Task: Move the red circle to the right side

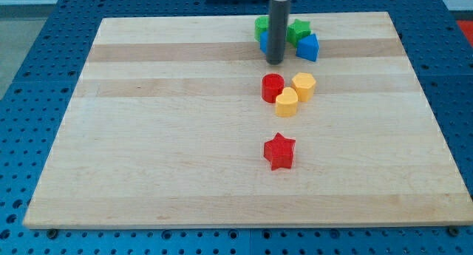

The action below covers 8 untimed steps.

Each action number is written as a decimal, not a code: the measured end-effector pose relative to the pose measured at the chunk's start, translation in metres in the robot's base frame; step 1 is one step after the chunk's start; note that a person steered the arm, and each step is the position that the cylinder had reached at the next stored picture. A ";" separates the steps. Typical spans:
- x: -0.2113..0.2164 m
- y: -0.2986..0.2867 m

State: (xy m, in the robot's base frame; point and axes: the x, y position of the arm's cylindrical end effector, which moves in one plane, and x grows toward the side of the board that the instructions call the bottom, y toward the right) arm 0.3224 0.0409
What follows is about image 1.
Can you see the red cylinder block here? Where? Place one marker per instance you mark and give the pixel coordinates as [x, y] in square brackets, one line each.
[272, 86]

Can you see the red star block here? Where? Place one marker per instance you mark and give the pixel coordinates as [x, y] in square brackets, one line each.
[279, 152]

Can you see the yellow heart block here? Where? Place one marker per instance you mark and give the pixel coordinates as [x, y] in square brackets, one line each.
[287, 103]

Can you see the light wooden board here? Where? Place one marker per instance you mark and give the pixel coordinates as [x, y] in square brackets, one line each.
[166, 129]

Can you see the yellow hexagon block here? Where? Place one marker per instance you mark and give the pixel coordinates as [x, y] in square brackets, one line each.
[304, 84]

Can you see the blue block behind rod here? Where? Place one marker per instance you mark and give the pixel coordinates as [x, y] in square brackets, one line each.
[263, 42]

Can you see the green cylinder block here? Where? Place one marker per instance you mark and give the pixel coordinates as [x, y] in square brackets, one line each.
[260, 26]

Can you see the blue pentagon block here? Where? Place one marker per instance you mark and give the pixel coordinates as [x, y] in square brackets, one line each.
[308, 48]

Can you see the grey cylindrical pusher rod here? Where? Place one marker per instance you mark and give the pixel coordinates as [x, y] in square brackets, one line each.
[277, 30]

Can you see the green star block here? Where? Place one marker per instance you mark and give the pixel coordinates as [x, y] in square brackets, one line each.
[298, 30]

